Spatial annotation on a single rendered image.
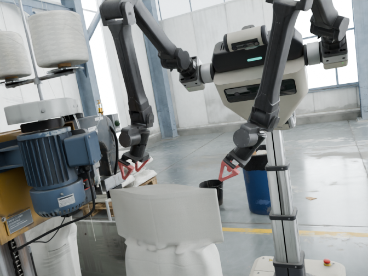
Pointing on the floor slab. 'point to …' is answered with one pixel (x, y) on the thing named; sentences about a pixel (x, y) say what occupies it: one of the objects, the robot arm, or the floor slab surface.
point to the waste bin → (257, 183)
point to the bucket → (214, 188)
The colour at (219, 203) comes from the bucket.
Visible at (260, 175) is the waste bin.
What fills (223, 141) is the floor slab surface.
